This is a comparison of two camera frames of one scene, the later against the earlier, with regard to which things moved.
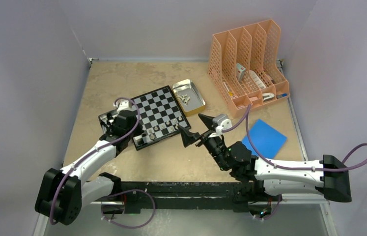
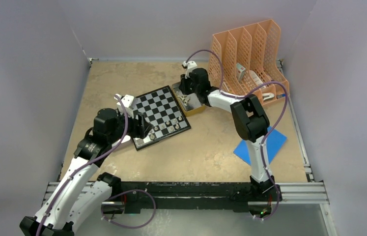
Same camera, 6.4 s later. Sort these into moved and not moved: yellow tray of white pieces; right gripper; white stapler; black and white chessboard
Moved: right gripper
Not moved: white stapler; black and white chessboard; yellow tray of white pieces
